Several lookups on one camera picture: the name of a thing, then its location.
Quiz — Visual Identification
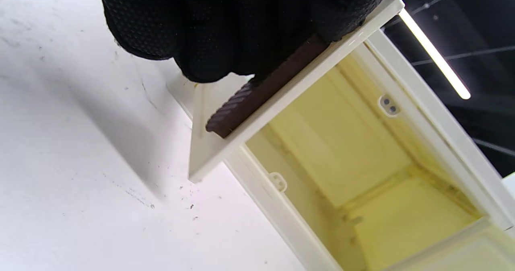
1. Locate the person's left hand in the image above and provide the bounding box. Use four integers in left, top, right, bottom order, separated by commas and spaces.
96, 0, 395, 82

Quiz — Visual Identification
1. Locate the cream plastic cabinet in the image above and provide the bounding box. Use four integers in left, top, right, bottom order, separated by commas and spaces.
167, 0, 515, 271

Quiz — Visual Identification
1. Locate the long ceiling light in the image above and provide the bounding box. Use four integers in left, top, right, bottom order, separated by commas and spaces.
398, 9, 471, 100

